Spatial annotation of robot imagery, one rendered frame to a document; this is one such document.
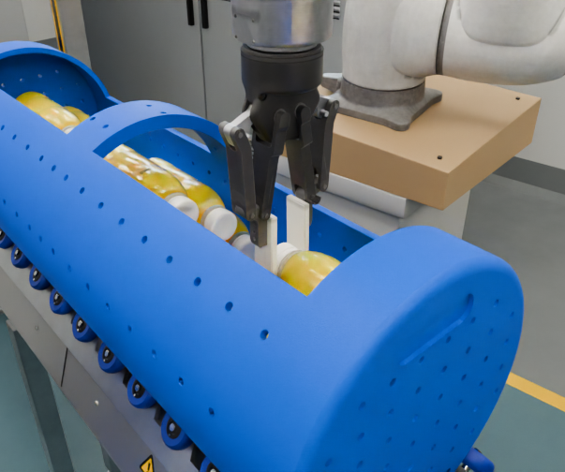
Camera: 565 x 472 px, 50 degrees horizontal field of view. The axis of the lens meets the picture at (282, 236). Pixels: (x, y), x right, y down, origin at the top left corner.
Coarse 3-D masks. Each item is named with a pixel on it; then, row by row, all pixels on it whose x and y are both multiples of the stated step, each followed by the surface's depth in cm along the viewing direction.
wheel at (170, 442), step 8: (168, 416) 65; (168, 424) 65; (176, 424) 64; (168, 432) 64; (176, 432) 64; (184, 432) 63; (168, 440) 64; (176, 440) 63; (184, 440) 63; (176, 448) 63; (184, 448) 64
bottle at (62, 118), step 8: (24, 96) 96; (32, 96) 95; (40, 96) 95; (24, 104) 94; (32, 104) 93; (40, 104) 92; (48, 104) 92; (56, 104) 93; (40, 112) 90; (48, 112) 90; (56, 112) 89; (64, 112) 90; (48, 120) 88; (56, 120) 88; (64, 120) 88; (72, 120) 89; (64, 128) 88
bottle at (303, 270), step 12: (300, 252) 63; (312, 252) 63; (288, 264) 63; (300, 264) 61; (312, 264) 61; (324, 264) 60; (336, 264) 61; (288, 276) 62; (300, 276) 60; (312, 276) 60; (324, 276) 59; (300, 288) 60; (312, 288) 59
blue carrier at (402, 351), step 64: (0, 64) 99; (64, 64) 105; (0, 128) 78; (128, 128) 67; (192, 128) 72; (0, 192) 76; (64, 192) 64; (128, 192) 58; (64, 256) 63; (128, 256) 55; (192, 256) 50; (384, 256) 44; (448, 256) 44; (128, 320) 54; (192, 320) 48; (256, 320) 44; (320, 320) 41; (384, 320) 39; (448, 320) 45; (512, 320) 52; (192, 384) 47; (256, 384) 42; (320, 384) 39; (384, 384) 41; (448, 384) 49; (256, 448) 42; (320, 448) 39; (384, 448) 46; (448, 448) 55
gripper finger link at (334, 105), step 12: (336, 108) 61; (312, 120) 62; (324, 120) 61; (312, 132) 62; (324, 132) 61; (312, 144) 63; (324, 144) 62; (312, 156) 64; (324, 156) 63; (324, 168) 63; (324, 180) 64
